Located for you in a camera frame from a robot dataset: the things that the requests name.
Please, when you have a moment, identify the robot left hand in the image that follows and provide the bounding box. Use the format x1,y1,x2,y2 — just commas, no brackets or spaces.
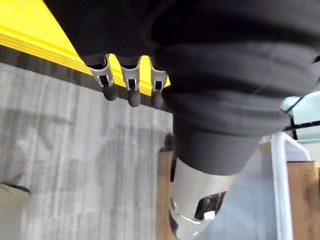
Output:
43,0,320,240

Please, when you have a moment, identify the brown wooden table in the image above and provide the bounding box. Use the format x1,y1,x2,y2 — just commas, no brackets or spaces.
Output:
156,147,320,240

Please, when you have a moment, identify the white plastic box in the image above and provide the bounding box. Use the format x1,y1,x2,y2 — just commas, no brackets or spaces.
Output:
197,131,312,240

